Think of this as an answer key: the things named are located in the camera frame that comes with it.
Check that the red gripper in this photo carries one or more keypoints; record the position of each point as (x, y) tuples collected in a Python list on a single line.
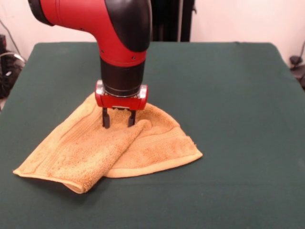
[(121, 101)]

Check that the yellow terry towel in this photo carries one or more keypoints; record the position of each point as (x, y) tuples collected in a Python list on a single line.
[(83, 155)]

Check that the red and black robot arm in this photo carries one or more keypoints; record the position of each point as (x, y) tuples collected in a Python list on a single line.
[(107, 28)]

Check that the dark green table cloth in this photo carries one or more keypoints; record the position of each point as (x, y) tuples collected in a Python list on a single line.
[(238, 143)]

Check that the black clamp stand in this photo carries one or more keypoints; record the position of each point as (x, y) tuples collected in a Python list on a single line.
[(295, 59)]

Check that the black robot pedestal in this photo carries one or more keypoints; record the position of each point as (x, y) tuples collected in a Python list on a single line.
[(174, 21)]

